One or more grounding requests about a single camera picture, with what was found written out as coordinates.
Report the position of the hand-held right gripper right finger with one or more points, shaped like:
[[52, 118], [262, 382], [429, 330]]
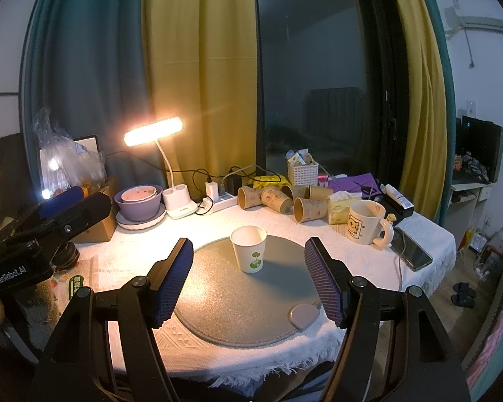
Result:
[[325, 284]]

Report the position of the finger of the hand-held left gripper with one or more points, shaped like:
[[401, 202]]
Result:
[[81, 213], [65, 198]]

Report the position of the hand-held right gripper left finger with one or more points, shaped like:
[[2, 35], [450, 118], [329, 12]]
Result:
[[174, 284]]

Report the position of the white paper cup green print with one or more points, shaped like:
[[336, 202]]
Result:
[[248, 251]]

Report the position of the brown paper cup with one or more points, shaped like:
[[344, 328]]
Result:
[[318, 192], [292, 190], [310, 210], [250, 197], [276, 199]]

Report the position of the cardboard box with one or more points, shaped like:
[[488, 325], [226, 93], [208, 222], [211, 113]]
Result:
[[96, 222]]

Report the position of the clear plastic bag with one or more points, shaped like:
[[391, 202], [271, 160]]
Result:
[[65, 155]]

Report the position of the purple bowl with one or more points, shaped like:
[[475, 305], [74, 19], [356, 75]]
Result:
[[139, 205]]

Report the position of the white plate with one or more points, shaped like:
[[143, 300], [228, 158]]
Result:
[[140, 222]]

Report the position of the green tag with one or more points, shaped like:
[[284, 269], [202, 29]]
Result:
[[74, 287]]

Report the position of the white mug with bear print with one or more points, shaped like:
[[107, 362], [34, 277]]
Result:
[[365, 228]]

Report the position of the grey round mat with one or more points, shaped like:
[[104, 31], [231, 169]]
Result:
[[243, 297]]

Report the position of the yellow tissue packet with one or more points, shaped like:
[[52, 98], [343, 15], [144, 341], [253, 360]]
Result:
[[343, 208]]

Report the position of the white power strip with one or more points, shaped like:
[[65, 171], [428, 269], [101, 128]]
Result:
[[220, 204]]

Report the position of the black smartphone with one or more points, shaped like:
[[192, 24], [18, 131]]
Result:
[[413, 250]]

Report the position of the white desk lamp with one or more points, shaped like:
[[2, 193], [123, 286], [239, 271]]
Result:
[[169, 167]]

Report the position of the white charger plug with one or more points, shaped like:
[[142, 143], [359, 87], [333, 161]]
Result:
[[212, 189]]

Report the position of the black box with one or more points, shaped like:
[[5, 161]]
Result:
[[396, 207]]

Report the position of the white tube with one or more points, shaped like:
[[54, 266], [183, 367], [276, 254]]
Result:
[[396, 194]]

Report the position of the white plastic basket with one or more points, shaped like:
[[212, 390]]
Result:
[[302, 171]]

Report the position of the black slippers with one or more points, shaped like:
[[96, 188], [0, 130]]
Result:
[[463, 294]]

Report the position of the white side desk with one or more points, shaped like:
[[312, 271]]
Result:
[[465, 194]]

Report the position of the yellow curtain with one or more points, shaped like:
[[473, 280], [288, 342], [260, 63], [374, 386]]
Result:
[[419, 92], [205, 75]]

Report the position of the white air conditioner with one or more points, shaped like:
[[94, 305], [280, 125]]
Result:
[[482, 23]]

